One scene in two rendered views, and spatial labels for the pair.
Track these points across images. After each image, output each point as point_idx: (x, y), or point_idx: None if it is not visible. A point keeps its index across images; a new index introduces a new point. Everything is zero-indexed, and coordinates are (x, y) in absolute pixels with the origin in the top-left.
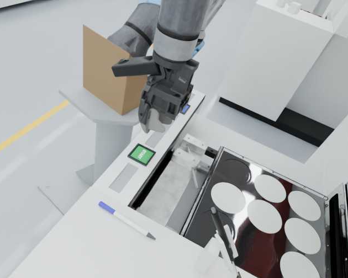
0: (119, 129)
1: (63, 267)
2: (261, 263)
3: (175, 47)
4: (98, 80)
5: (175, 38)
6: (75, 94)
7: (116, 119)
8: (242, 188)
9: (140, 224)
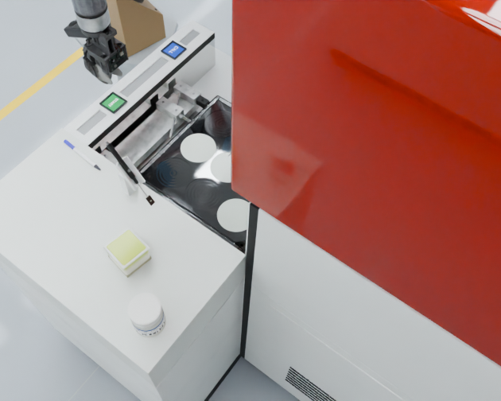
0: None
1: (32, 180)
2: (201, 204)
3: (86, 24)
4: None
5: (83, 17)
6: None
7: None
8: (219, 140)
9: (93, 158)
